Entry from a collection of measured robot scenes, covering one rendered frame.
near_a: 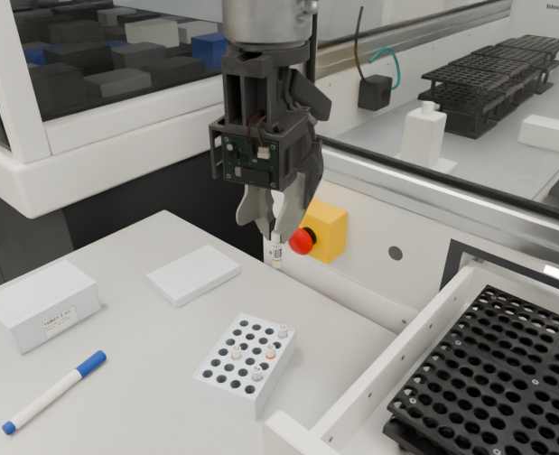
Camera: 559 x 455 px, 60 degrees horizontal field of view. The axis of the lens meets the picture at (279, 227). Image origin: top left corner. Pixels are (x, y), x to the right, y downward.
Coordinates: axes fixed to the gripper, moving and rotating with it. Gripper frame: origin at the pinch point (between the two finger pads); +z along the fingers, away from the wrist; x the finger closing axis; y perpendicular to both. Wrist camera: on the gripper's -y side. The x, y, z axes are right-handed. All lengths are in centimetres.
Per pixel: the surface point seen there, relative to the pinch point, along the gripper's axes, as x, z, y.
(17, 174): -52, 8, -9
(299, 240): -1.5, 8.5, -10.4
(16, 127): -51, 0, -11
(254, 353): -2.5, 18.4, 2.5
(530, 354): 27.2, 7.0, 1.3
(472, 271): 20.9, 7.8, -11.6
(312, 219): -0.7, 6.5, -13.1
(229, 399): -2.0, 18.5, 9.9
